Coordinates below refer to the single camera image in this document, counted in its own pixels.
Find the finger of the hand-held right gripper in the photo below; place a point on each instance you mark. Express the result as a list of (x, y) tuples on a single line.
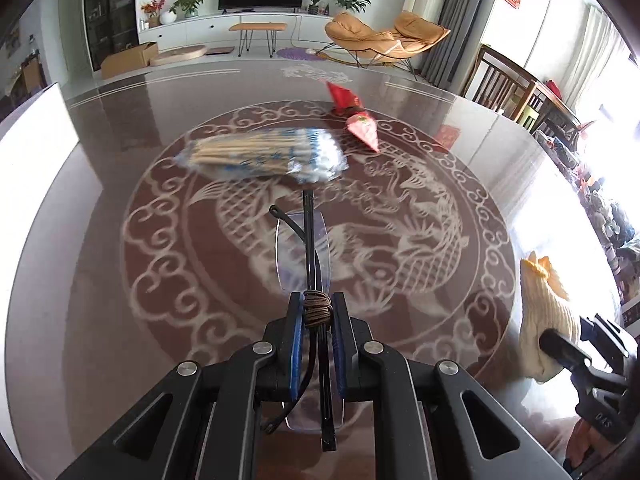
[(562, 347), (602, 335)]

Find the white sheer curtain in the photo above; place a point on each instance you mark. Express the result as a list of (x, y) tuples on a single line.
[(587, 55)]

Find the white door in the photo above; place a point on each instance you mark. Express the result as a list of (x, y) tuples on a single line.
[(71, 30)]

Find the cluttered wooden side table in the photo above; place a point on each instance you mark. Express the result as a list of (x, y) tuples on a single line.
[(595, 200)]

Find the orange lounge chair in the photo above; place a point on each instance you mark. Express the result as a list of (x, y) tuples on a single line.
[(360, 35)]

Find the dark display cabinet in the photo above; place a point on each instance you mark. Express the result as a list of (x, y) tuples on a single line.
[(110, 10)]

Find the purple rug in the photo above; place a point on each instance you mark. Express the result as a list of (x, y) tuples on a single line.
[(295, 53)]

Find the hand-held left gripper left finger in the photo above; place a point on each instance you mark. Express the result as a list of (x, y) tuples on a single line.
[(296, 345)]

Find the small potted plant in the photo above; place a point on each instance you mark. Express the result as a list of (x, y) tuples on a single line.
[(314, 1)]

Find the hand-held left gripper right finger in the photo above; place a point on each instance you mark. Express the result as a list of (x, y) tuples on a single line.
[(340, 345)]

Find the red flower arrangement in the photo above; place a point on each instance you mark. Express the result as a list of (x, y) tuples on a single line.
[(152, 7)]

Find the wooden chair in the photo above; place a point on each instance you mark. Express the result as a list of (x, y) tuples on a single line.
[(495, 75)]

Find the dark flat mat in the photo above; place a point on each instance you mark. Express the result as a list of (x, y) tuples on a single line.
[(220, 50)]

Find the cardboard box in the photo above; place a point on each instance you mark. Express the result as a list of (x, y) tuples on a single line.
[(127, 60)]

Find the round tan scratcher pad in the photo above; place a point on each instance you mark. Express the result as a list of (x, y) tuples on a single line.
[(180, 54)]

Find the orange bench with metal legs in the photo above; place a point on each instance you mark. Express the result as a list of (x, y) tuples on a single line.
[(257, 26)]

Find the red ribbon-tied packet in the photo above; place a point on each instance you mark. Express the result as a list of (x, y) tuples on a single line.
[(362, 127)]

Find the cream knitted glove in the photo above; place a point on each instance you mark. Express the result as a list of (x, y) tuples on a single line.
[(545, 310)]

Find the bushy green potted plant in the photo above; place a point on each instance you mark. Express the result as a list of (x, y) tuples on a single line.
[(189, 2)]

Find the white round vase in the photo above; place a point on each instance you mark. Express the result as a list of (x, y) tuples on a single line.
[(167, 17)]

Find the cotton swab pack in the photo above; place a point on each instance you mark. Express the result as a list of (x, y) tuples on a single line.
[(260, 155)]

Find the grey curtain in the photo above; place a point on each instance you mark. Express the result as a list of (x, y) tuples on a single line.
[(465, 25)]

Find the white television cabinet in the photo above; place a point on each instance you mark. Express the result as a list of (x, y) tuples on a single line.
[(200, 30)]

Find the wooden dining furniture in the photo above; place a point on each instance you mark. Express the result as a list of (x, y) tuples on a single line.
[(27, 77)]

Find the clear glasses with dark frame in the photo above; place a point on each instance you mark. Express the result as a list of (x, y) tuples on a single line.
[(310, 240)]

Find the person's right hand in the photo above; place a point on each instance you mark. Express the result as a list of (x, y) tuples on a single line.
[(590, 442)]

